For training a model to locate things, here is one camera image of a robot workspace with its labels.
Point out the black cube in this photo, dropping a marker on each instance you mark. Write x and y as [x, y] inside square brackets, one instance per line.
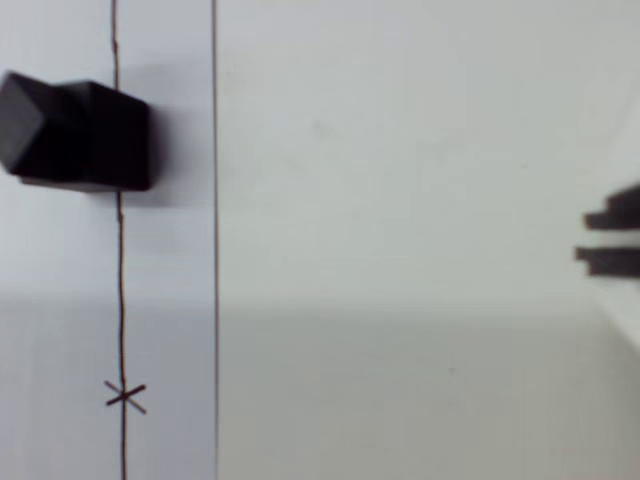
[75, 135]

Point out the white paper sheet with markings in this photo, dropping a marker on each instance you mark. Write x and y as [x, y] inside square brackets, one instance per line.
[170, 300]

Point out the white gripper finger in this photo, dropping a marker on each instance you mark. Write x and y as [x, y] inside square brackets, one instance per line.
[617, 262]
[617, 215]

